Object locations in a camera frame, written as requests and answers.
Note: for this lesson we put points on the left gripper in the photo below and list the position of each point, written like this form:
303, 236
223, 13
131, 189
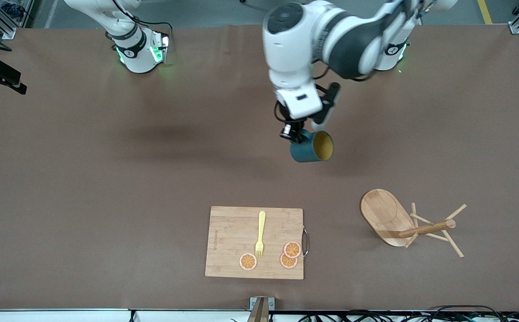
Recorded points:
291, 125

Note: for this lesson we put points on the dark teal cup yellow inside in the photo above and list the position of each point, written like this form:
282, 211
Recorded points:
306, 154

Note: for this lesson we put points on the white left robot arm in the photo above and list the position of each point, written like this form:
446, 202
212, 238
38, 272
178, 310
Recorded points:
353, 40

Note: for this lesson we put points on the wooden mug tree rack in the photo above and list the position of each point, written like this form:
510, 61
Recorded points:
382, 214

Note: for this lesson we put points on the yellow plastic fork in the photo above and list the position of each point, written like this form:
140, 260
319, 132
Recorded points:
261, 223

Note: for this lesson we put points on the orange slice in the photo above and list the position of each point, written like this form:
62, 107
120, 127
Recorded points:
292, 249
286, 263
248, 261

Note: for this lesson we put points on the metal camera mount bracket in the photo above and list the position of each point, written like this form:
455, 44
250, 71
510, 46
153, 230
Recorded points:
259, 308

